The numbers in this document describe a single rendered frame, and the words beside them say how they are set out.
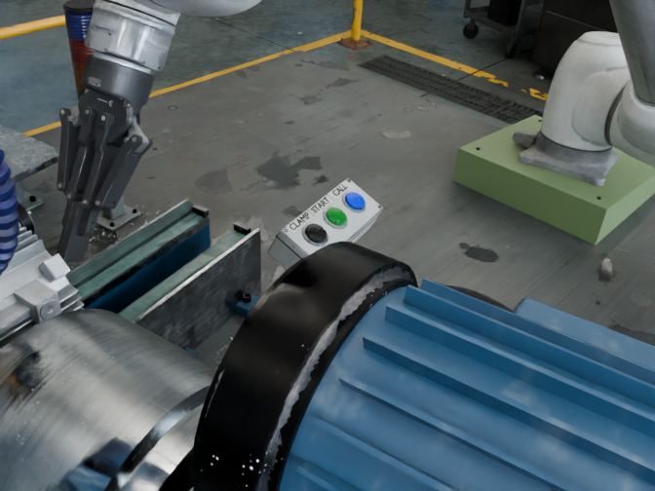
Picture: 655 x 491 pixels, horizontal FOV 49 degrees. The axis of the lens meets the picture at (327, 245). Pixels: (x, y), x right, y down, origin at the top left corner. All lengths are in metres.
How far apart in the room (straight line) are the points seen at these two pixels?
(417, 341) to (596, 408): 0.08
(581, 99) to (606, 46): 0.11
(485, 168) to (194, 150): 0.66
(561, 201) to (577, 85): 0.23
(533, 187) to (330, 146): 0.50
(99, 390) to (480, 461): 0.35
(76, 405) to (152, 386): 0.06
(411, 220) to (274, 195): 0.30
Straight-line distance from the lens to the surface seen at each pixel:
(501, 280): 1.34
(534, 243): 1.47
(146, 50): 0.83
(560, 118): 1.54
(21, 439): 0.61
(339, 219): 0.95
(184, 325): 1.10
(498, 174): 1.55
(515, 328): 0.36
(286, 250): 0.92
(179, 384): 0.60
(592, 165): 1.58
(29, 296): 0.85
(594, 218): 1.49
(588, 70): 1.51
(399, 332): 0.35
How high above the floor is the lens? 1.59
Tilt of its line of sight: 35 degrees down
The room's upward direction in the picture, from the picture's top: 4 degrees clockwise
